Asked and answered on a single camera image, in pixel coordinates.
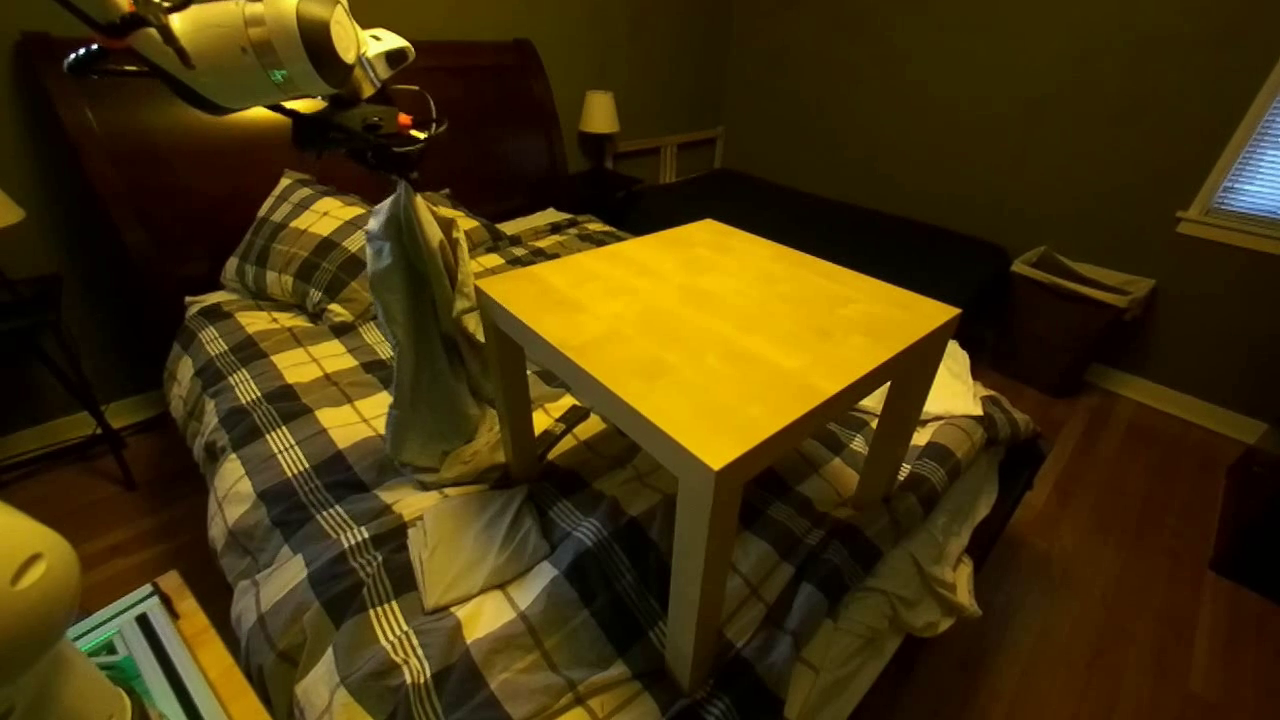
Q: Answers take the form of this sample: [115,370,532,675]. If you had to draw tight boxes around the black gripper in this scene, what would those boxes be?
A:
[283,79,450,188]

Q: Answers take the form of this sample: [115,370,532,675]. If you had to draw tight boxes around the grey cloth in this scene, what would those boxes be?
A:
[359,175,535,492]

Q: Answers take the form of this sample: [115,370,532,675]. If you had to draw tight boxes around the pale robot base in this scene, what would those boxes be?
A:
[0,495,134,720]

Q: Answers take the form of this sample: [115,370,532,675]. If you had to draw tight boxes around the plaid pillow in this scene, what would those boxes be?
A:
[216,167,502,325]

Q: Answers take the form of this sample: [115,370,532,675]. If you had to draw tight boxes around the dark wooden headboard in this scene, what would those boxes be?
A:
[16,30,577,391]

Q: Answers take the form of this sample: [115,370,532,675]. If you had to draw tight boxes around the small bedside lamp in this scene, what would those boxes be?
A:
[572,89,628,171]

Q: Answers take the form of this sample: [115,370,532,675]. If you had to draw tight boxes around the plaid bed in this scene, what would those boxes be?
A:
[158,202,1043,720]

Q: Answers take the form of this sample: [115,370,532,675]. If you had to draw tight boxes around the black tripod stand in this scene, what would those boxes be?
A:
[0,273,144,492]

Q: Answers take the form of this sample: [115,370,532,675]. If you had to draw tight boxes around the small light wooden table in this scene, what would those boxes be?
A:
[472,215,968,696]

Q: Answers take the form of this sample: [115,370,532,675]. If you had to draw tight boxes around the dark low furniture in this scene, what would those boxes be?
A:
[565,162,1012,363]

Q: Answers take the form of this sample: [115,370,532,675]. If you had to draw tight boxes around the light wooden board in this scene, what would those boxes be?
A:
[153,568,277,720]

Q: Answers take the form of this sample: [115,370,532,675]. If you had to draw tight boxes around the colourful striped box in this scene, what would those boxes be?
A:
[73,581,233,720]

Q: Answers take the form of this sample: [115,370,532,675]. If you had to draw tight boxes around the white bed sheet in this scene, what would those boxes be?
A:
[775,335,1017,720]

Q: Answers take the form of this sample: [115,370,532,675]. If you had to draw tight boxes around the woven basket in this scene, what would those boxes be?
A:
[1006,238,1159,394]

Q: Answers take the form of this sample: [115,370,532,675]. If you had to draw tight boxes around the window with white frame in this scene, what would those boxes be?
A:
[1173,54,1280,254]

